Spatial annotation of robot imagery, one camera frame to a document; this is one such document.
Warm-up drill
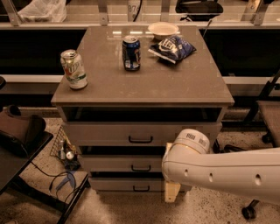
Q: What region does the black cable on floor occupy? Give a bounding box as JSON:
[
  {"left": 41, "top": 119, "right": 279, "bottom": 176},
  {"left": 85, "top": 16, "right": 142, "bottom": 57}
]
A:
[{"left": 30, "top": 160, "right": 82, "bottom": 205}]

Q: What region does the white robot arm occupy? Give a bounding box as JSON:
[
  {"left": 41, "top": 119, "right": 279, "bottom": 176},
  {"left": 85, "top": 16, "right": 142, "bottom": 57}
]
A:
[{"left": 162, "top": 129, "right": 280, "bottom": 204}]

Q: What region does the green white soda can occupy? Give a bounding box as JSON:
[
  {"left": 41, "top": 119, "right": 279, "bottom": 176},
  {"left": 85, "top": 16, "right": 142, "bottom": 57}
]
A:
[{"left": 60, "top": 49, "right": 88, "bottom": 89}]

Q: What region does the black side table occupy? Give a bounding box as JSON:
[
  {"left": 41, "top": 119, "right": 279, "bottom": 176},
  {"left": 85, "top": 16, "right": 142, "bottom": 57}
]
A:
[{"left": 0, "top": 131, "right": 88, "bottom": 224}]

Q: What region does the black bag on shelf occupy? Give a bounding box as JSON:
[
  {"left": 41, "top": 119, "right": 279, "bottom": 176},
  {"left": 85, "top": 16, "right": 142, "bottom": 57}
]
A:
[{"left": 175, "top": 0, "right": 223, "bottom": 21}]

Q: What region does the wire basket with items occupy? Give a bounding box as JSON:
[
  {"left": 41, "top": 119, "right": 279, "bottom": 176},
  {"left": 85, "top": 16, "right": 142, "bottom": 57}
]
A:
[{"left": 50, "top": 127, "right": 81, "bottom": 171}]

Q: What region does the blue tape piece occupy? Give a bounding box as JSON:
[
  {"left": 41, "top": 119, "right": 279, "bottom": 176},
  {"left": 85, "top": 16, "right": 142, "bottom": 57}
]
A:
[{"left": 55, "top": 171, "right": 76, "bottom": 191}]

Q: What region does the blue soda can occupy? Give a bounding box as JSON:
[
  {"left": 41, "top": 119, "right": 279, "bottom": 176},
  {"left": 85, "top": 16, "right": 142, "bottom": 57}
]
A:
[{"left": 122, "top": 35, "right": 141, "bottom": 71}]

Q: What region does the white bowl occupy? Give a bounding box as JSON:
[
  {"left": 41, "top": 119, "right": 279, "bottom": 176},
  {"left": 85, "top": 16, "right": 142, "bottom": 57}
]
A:
[{"left": 148, "top": 22, "right": 179, "bottom": 40}]

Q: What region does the blue chip bag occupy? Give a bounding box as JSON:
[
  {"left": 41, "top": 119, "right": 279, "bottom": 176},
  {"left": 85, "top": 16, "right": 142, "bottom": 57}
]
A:
[{"left": 148, "top": 35, "right": 197, "bottom": 64}]

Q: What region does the grey drawer cabinet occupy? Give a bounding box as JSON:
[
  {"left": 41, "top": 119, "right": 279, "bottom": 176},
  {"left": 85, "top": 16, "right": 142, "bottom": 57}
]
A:
[{"left": 52, "top": 25, "right": 234, "bottom": 179}]

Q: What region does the white plastic bag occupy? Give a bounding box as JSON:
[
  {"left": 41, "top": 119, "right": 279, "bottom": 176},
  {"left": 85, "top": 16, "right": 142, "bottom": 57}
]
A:
[{"left": 18, "top": 0, "right": 67, "bottom": 23}]

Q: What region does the black office chair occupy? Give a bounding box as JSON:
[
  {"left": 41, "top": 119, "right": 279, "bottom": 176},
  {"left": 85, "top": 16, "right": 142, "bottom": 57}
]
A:
[{"left": 212, "top": 69, "right": 280, "bottom": 221}]

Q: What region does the brown bag on table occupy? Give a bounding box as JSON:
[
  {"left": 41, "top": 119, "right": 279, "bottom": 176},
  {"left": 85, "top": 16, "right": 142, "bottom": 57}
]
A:
[{"left": 0, "top": 105, "right": 46, "bottom": 158}]

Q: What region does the grey drawer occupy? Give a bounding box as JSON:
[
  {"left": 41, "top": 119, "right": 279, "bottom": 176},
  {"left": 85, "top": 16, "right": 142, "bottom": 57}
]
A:
[
  {"left": 88, "top": 178, "right": 165, "bottom": 193},
  {"left": 78, "top": 155, "right": 162, "bottom": 172},
  {"left": 62, "top": 122, "right": 221, "bottom": 146}
]

